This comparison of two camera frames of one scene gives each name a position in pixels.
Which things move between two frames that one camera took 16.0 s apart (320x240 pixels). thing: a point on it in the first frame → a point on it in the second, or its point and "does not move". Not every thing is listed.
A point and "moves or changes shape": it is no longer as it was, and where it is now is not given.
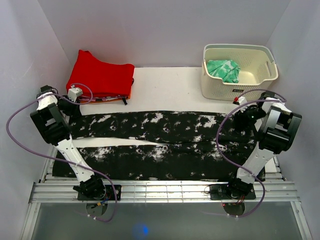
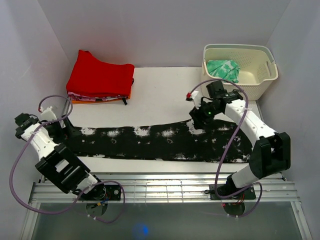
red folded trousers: (105, 79) does not move
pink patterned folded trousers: (86, 99) does not move
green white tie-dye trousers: (228, 70) does not move
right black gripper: (241, 121) → (198, 117)
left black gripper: (74, 110) → (69, 131)
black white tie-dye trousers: (218, 149) moves or changes shape
